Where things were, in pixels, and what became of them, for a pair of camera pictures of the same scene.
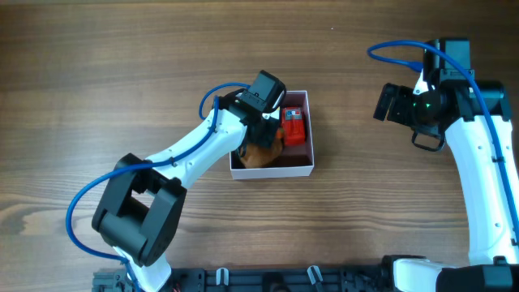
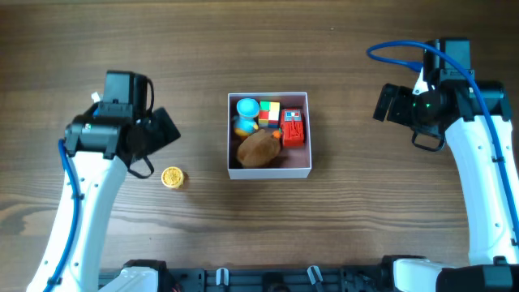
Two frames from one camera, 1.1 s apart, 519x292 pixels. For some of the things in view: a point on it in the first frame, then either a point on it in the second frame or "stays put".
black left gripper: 265,140 → 164,126
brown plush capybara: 255,156 stays put
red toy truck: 293,122 stays put
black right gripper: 389,102 stays put
